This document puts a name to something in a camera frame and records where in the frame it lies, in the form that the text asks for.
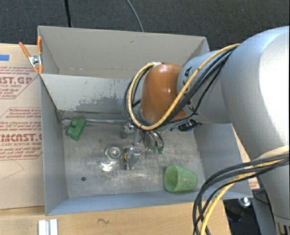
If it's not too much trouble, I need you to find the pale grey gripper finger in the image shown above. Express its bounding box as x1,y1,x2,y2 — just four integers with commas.
129,147,142,169
123,147,131,170

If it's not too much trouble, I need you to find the clear glass thing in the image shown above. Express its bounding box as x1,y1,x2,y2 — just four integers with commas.
100,144,124,173

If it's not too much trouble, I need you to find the grey metal bin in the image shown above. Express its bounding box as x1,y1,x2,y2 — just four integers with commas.
37,25,254,216

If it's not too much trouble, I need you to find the green plastic cup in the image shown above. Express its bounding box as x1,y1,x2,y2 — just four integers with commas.
163,164,199,193

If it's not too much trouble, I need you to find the green toy brick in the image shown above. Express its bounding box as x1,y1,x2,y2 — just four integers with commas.
66,117,87,142

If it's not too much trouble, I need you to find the brown cardboard board red print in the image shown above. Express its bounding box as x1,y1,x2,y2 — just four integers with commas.
0,42,261,211

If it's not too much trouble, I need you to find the black cylinder on white bracket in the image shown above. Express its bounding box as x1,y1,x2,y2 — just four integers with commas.
177,119,203,133

